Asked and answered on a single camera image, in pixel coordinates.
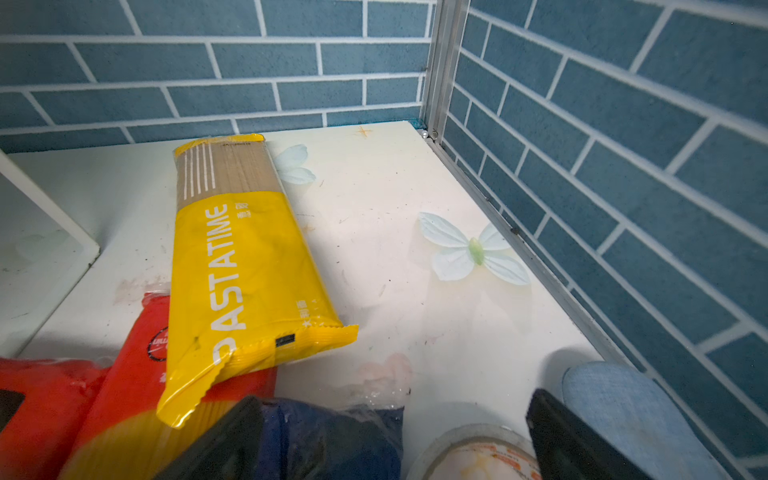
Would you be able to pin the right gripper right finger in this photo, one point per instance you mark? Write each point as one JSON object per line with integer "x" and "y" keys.
{"x": 567, "y": 448}

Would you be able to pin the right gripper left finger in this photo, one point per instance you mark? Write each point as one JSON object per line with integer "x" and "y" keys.
{"x": 228, "y": 450}

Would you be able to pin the yellow Pastatime pasta package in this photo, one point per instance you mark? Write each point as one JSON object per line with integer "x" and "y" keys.
{"x": 245, "y": 293}

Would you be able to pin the red spaghetti package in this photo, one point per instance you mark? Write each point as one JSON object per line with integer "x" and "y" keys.
{"x": 121, "y": 437}
{"x": 44, "y": 404}

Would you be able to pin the blue spaghetti package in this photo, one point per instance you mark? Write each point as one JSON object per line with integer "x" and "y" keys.
{"x": 306, "y": 441}

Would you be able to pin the tape roll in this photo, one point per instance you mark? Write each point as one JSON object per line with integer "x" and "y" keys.
{"x": 477, "y": 451}

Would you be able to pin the white wooden two-tier shelf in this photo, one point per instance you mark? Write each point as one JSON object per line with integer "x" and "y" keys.
{"x": 44, "y": 254}

